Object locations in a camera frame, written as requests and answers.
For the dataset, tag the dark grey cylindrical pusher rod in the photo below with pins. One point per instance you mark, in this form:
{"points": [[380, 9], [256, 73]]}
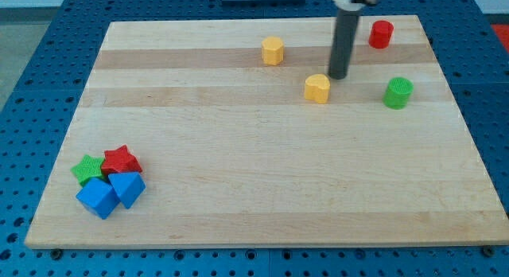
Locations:
{"points": [[342, 43]]}

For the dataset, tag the yellow heart block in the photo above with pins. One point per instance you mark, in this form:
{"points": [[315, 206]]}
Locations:
{"points": [[317, 88]]}

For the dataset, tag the yellow hexagon block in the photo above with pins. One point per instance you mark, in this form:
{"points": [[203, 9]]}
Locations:
{"points": [[272, 51]]}

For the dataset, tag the red cylinder block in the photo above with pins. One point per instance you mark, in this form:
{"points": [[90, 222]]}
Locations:
{"points": [[381, 33]]}

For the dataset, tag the green cylinder block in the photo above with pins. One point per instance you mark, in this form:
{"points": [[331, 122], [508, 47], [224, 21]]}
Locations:
{"points": [[398, 92]]}

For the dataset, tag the wooden board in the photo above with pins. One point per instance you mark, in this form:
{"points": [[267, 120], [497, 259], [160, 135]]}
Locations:
{"points": [[234, 156]]}

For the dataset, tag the red star block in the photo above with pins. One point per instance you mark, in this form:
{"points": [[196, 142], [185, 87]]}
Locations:
{"points": [[120, 160]]}

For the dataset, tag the blue triangle block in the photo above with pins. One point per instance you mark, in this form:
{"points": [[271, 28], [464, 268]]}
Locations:
{"points": [[128, 187]]}

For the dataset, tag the green star block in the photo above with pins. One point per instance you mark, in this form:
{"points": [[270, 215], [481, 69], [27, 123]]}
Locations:
{"points": [[89, 167]]}

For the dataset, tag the blue cube block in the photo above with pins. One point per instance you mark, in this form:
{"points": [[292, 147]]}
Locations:
{"points": [[98, 198]]}

